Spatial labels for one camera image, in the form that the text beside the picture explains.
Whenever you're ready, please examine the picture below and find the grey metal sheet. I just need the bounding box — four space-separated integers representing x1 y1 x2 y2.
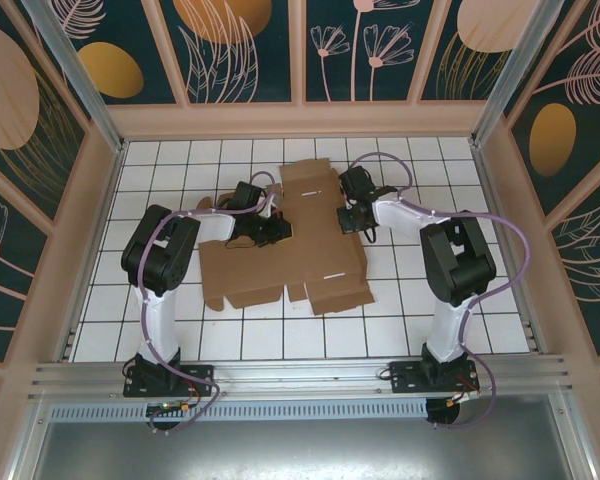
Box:
9 394 596 480

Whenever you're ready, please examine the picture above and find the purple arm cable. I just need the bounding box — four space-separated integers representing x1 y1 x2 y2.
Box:
137 171 281 436
352 151 534 431

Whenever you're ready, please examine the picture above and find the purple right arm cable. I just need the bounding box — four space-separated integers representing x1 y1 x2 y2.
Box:
352 151 534 431

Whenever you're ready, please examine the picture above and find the aluminium table edge rail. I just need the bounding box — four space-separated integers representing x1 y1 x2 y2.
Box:
29 353 574 402

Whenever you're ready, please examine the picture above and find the aluminium frame post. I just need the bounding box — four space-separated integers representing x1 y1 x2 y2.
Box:
22 0 127 154
470 0 576 147

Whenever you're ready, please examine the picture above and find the brown cardboard box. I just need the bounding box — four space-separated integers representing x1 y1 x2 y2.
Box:
195 158 376 317

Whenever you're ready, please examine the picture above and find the slotted grey cable duct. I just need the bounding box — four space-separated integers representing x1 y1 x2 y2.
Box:
49 399 429 422

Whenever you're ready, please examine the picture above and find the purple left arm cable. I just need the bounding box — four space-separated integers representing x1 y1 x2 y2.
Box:
137 171 281 436

